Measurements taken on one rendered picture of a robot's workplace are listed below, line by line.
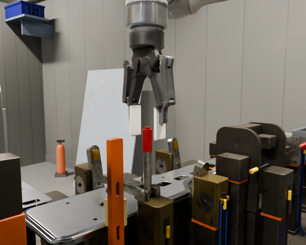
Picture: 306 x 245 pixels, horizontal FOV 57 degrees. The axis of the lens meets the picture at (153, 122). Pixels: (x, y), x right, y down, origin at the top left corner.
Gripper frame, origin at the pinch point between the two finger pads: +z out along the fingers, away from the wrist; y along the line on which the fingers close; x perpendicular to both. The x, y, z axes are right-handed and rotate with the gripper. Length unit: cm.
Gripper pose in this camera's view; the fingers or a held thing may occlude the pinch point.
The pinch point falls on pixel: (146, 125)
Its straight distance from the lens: 62.7
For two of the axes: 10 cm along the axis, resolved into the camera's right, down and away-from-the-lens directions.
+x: -7.2, 0.8, -6.9
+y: -7.0, -0.8, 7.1
